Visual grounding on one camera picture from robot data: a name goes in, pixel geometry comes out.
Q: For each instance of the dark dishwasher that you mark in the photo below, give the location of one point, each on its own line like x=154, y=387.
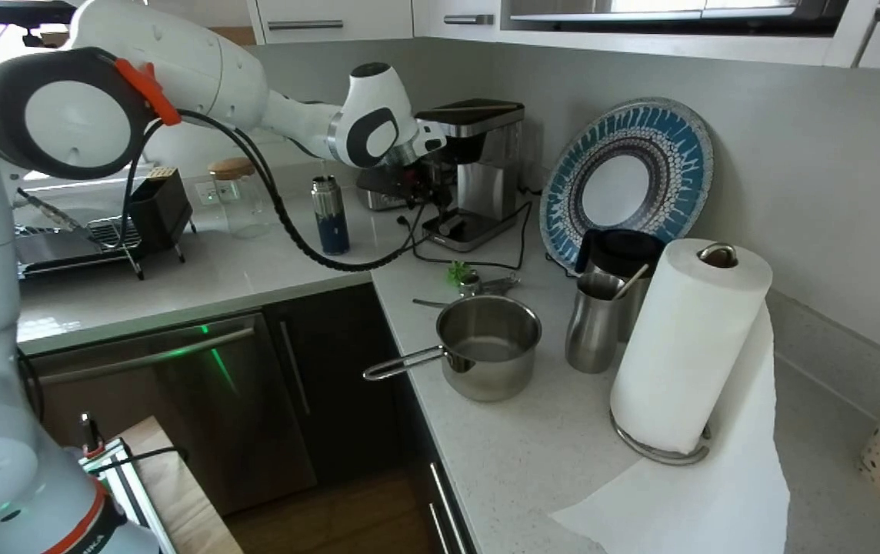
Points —
x=175, y=409

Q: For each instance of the steel thermos bottle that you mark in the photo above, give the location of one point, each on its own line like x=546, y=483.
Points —
x=329, y=216

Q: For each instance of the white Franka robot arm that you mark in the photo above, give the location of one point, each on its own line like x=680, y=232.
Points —
x=204, y=62

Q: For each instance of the metal dish rack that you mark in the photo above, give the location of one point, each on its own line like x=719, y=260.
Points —
x=59, y=248

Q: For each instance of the glass jar wooden lid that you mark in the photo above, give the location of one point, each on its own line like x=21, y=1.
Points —
x=232, y=194

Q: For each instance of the aluminium profile frame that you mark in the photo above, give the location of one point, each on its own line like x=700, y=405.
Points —
x=135, y=481

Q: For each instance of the metal spoon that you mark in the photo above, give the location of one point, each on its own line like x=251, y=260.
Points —
x=430, y=303

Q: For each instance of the small green object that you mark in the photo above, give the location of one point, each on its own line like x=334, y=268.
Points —
x=460, y=274

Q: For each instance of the steel milk pitcher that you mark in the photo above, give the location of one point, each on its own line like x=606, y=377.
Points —
x=595, y=326

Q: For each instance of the blue patterned decorative plate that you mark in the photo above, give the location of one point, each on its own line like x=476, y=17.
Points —
x=667, y=142

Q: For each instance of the red black clamp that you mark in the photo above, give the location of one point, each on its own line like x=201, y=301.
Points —
x=88, y=431

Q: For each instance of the black box shaped holder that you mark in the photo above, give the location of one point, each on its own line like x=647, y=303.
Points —
x=162, y=209

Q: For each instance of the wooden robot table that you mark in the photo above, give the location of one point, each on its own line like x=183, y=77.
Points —
x=181, y=493

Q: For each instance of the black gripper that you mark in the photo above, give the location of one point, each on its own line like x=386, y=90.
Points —
x=403, y=183

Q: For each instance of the black steel coffee machine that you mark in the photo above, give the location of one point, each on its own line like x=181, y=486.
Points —
x=487, y=118

